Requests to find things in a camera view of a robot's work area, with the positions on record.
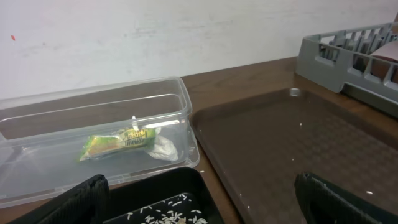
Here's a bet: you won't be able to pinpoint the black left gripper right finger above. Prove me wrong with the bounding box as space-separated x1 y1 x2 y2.
294 172 397 224

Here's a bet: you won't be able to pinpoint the clear plastic bin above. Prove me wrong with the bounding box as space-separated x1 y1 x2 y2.
1 77 200 208

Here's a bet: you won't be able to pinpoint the white bowl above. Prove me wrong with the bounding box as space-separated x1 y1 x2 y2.
371 40 398 62

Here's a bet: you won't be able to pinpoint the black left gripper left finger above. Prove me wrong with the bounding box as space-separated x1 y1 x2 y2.
12 174 109 224

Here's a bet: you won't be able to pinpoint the white tissue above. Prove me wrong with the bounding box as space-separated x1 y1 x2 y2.
142 120 180 162

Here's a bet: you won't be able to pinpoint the dark brown serving tray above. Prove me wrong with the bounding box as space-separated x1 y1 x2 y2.
191 88 397 223

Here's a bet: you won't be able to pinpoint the green orange snack wrapper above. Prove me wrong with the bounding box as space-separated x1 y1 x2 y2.
79 128 157 161

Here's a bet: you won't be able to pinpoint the black plastic bin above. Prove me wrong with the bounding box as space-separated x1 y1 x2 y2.
103 167 223 223

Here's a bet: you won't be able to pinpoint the rice and food scraps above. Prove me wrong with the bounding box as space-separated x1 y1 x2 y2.
126 193 209 224

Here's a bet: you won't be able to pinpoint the grey dishwasher rack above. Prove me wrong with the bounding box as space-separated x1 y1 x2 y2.
296 22 397 117

